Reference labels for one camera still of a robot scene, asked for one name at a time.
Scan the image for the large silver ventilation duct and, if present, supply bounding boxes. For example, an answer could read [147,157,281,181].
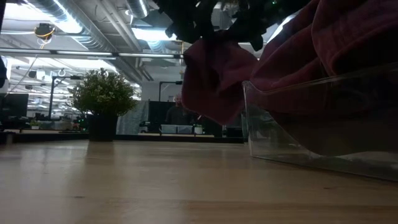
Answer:
[26,0,146,84]

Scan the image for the person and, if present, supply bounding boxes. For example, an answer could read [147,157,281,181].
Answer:
[164,94,195,126]

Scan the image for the clear plastic bin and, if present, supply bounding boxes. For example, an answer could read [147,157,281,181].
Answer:
[241,62,398,182]

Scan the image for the black ceiling sensor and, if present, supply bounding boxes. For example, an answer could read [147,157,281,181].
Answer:
[33,23,57,40]

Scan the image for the linear ceiling light bar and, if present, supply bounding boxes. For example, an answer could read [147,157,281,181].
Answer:
[0,48,185,60]

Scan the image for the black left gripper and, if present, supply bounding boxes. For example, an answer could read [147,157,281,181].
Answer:
[155,0,216,44]

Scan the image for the small silver ventilation duct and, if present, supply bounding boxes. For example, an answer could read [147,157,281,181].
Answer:
[126,0,149,19]

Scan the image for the potted green artificial plant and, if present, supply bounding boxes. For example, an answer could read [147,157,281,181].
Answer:
[68,67,138,142]

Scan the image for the white storage boxes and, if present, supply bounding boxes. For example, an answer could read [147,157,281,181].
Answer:
[160,124,194,134]

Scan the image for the black computer monitor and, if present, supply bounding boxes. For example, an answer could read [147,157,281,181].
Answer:
[0,93,29,121]

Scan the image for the grey curtain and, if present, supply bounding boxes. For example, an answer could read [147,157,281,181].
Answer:
[116,100,150,135]

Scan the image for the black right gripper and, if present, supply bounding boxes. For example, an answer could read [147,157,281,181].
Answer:
[231,0,312,52]

